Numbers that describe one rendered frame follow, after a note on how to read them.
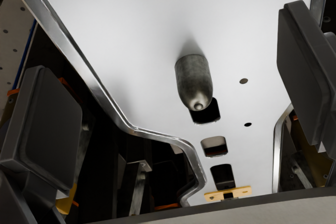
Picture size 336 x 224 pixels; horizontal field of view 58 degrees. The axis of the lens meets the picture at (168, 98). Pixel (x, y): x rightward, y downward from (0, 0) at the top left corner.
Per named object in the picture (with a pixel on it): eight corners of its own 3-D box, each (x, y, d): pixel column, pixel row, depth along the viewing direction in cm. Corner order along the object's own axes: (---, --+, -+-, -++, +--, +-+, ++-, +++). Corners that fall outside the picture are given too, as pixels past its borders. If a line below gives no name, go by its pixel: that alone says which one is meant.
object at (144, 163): (147, 47, 66) (153, 171, 48) (133, 50, 66) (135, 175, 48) (141, 33, 63) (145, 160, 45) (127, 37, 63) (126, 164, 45)
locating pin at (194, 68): (208, 62, 31) (220, 115, 27) (177, 69, 31) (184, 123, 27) (202, 39, 28) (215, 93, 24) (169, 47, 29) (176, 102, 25)
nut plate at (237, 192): (250, 185, 53) (252, 191, 52) (251, 192, 56) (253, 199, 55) (203, 193, 54) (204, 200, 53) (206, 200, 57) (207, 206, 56)
